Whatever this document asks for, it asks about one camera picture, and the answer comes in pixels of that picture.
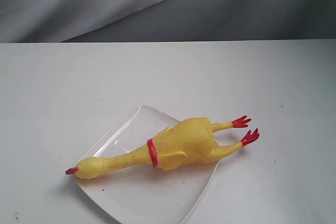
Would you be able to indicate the yellow rubber chicken toy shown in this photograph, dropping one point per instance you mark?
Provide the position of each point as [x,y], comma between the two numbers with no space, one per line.
[190,141]

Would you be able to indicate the white square plate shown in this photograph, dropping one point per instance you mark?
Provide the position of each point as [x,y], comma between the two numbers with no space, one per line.
[142,193]

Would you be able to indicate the grey backdrop cloth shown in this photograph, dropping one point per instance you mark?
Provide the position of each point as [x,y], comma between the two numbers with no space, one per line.
[165,20]

